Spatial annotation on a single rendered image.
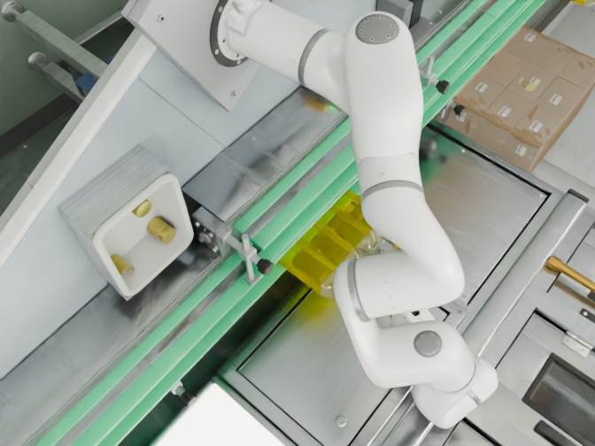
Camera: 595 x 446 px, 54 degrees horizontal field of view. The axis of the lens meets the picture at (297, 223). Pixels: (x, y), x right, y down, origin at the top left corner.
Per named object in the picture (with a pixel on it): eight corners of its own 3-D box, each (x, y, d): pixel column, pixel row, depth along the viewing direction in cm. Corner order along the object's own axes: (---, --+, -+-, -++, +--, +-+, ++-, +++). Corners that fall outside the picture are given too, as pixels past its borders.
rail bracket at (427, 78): (392, 71, 135) (441, 98, 131) (397, 46, 129) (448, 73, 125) (402, 62, 137) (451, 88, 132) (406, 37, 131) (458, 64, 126)
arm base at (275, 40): (196, 27, 88) (274, 68, 83) (238, -44, 88) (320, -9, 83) (237, 69, 103) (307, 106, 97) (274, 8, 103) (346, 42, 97)
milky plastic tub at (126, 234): (98, 274, 110) (128, 302, 107) (56, 209, 91) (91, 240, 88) (166, 216, 117) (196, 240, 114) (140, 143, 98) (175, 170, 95)
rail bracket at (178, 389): (145, 375, 122) (189, 417, 117) (137, 364, 116) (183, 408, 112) (158, 361, 124) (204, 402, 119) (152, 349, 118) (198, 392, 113)
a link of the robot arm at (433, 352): (460, 285, 93) (370, 302, 98) (431, 231, 75) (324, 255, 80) (480, 388, 85) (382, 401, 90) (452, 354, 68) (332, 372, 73)
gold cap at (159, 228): (158, 229, 114) (173, 242, 113) (144, 233, 111) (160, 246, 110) (163, 214, 113) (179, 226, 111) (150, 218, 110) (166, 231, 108)
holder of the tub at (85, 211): (105, 284, 114) (132, 308, 112) (56, 206, 91) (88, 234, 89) (169, 228, 121) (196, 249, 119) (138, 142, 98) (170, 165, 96)
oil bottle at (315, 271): (255, 247, 129) (330, 303, 122) (253, 234, 124) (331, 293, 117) (272, 230, 131) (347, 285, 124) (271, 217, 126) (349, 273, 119)
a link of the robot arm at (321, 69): (302, 102, 95) (384, 145, 89) (292, 42, 83) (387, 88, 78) (336, 63, 98) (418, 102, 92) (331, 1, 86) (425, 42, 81)
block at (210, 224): (196, 241, 120) (220, 260, 117) (188, 216, 112) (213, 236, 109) (208, 230, 121) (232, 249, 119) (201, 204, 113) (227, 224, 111)
